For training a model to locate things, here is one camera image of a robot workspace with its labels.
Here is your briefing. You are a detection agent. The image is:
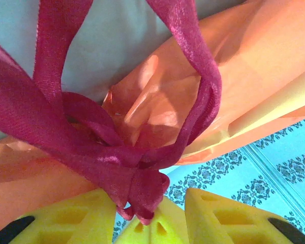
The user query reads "orange wrapping paper sheet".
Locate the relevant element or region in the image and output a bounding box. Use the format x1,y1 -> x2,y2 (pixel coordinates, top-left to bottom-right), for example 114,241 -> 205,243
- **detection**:
0,0 -> 305,236

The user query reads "red satin ribbon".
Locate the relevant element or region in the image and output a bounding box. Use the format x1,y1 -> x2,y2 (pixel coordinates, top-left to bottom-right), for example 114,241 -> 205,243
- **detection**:
0,0 -> 223,226

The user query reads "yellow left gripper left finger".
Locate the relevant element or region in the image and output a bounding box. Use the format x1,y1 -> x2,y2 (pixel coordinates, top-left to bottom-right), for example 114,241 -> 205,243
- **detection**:
0,188 -> 117,244

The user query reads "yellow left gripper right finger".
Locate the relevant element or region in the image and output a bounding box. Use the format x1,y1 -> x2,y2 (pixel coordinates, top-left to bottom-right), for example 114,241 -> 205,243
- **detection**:
185,187 -> 305,244

